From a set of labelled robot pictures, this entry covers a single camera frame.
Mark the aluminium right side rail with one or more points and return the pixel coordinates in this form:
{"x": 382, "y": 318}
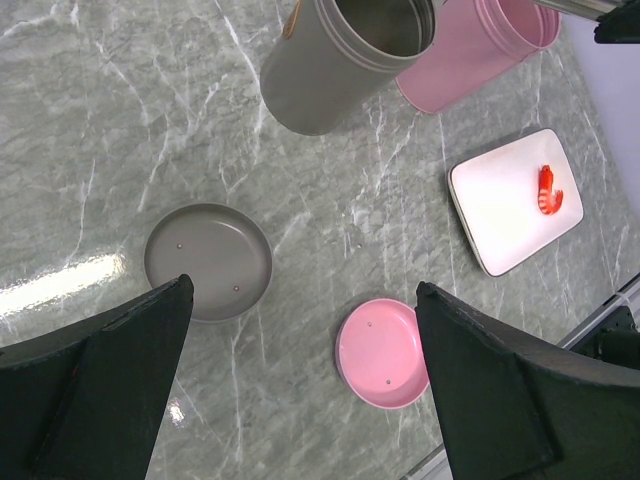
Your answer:
{"x": 600, "y": 315}

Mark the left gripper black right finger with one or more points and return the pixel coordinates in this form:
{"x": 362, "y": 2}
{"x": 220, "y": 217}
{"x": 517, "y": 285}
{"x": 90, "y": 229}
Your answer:
{"x": 513, "y": 406}

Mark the grey cylindrical container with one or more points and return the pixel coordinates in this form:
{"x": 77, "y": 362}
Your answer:
{"x": 332, "y": 56}

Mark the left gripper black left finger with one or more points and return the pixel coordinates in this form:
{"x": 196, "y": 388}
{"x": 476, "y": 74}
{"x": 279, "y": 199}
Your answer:
{"x": 86, "y": 401}

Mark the grey round lid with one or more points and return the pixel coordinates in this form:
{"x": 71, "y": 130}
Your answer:
{"x": 224, "y": 252}

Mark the white rectangular plate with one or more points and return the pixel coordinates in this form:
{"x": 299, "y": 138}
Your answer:
{"x": 496, "y": 197}

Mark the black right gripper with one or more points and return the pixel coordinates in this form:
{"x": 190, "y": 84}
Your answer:
{"x": 619, "y": 26}

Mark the pink cylindrical container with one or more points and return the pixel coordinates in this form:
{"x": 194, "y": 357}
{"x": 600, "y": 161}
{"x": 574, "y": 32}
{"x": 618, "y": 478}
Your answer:
{"x": 475, "y": 42}

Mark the metal food tongs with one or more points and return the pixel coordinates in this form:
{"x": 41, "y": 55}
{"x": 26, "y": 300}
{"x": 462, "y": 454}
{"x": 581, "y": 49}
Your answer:
{"x": 586, "y": 9}

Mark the red shrimp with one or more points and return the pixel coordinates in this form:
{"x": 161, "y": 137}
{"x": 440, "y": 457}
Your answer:
{"x": 549, "y": 200}

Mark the pink round lid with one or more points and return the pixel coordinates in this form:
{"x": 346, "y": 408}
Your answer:
{"x": 379, "y": 354}

